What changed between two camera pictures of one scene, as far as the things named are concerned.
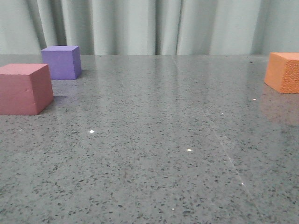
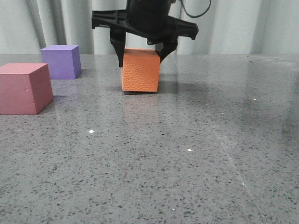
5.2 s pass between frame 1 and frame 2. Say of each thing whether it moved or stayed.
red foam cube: stayed
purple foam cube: stayed
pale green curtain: stayed
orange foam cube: moved
